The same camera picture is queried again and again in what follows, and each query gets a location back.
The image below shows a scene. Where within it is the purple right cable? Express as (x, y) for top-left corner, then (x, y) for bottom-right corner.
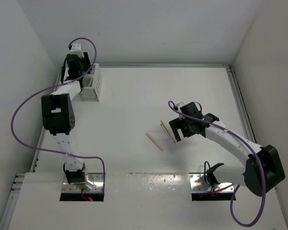
(168, 100), (267, 227)

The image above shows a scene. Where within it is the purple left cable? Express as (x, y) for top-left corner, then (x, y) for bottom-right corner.
(11, 37), (106, 174)

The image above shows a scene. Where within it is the tan makeup pencil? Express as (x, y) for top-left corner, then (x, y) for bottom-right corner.
(160, 120), (176, 143)

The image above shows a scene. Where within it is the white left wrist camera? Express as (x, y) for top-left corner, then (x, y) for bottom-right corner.
(69, 43), (84, 58)

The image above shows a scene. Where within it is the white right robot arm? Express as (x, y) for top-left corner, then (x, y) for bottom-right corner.
(168, 101), (286, 196)

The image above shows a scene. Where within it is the metal base plate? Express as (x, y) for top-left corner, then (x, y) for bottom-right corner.
(189, 173), (234, 194)
(61, 173), (104, 194)

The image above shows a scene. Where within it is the purple cable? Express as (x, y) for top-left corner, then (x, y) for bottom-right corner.
(168, 100), (267, 227)
(11, 37), (106, 174)

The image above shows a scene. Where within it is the white slotted organizer box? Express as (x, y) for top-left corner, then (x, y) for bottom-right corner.
(81, 64), (102, 101)

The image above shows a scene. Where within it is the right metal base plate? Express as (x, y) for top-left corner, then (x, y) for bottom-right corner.
(189, 173), (234, 194)

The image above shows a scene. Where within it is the thin silver makeup brush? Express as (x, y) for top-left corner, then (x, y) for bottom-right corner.
(160, 123), (170, 137)

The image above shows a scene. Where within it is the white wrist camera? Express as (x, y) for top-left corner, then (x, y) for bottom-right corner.
(69, 43), (84, 58)
(175, 102), (184, 120)

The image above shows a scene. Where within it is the pink makeup pen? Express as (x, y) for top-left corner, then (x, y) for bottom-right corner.
(146, 132), (164, 151)

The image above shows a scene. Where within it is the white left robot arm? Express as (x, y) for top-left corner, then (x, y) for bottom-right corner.
(41, 51), (91, 185)

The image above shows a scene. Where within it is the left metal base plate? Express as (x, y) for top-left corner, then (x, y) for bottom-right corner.
(61, 173), (104, 194)

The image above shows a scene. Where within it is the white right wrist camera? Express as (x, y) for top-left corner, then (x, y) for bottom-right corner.
(175, 102), (184, 120)

